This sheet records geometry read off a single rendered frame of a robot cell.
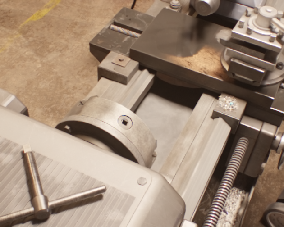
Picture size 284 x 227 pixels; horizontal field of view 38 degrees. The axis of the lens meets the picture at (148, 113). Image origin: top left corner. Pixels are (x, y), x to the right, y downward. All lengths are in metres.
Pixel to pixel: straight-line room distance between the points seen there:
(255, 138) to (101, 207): 1.01
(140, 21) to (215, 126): 0.62
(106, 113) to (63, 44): 2.20
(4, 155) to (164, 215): 0.28
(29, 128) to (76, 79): 2.07
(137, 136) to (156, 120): 0.66
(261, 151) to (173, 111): 0.37
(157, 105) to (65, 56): 1.45
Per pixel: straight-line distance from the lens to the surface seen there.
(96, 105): 0.97
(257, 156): 1.66
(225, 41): 1.41
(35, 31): 3.27
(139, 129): 0.96
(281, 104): 1.56
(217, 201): 1.41
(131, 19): 1.83
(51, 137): 0.75
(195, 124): 1.46
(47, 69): 2.92
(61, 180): 0.69
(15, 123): 0.79
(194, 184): 1.30
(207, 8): 1.54
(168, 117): 1.62
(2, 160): 0.74
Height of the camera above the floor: 1.91
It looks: 47 degrees down
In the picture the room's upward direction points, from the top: 5 degrees clockwise
